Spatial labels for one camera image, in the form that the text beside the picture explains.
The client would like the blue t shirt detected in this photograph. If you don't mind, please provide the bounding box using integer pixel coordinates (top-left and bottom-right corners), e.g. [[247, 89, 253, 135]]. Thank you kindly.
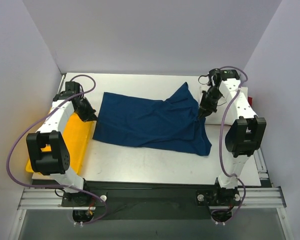
[[92, 82, 212, 157]]

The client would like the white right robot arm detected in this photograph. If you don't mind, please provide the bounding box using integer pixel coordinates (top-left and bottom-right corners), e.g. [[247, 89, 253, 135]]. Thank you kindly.
[[198, 66, 267, 204]]

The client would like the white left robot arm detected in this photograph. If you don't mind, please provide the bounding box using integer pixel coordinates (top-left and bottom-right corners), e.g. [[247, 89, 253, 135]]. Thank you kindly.
[[26, 80, 98, 206]]

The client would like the white folded t shirt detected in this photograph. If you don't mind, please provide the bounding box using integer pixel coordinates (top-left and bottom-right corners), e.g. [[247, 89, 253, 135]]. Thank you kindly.
[[198, 85, 250, 126]]

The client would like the yellow plastic tray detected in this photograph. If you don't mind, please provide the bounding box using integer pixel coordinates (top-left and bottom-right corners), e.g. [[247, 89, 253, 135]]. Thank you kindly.
[[25, 104, 93, 176]]

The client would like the red folded t shirt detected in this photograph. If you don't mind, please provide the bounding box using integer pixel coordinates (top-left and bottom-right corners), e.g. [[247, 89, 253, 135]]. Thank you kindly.
[[247, 97, 253, 107]]

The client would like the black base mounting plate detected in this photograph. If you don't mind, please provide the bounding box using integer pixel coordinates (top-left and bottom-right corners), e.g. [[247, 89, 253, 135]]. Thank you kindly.
[[61, 181, 240, 220]]

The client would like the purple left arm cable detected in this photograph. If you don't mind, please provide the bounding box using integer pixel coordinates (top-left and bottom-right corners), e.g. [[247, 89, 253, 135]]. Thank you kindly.
[[6, 74, 108, 223]]

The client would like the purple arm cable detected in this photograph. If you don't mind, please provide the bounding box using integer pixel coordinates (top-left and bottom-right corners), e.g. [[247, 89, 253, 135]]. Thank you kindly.
[[6, 74, 108, 223], [209, 65, 249, 222]]

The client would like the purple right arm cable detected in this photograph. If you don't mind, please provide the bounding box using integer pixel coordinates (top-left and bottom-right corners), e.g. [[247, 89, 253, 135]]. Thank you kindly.
[[209, 65, 249, 222]]

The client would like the aluminium frame rail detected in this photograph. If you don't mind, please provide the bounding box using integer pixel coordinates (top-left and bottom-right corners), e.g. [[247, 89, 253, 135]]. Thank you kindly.
[[18, 187, 287, 210]]

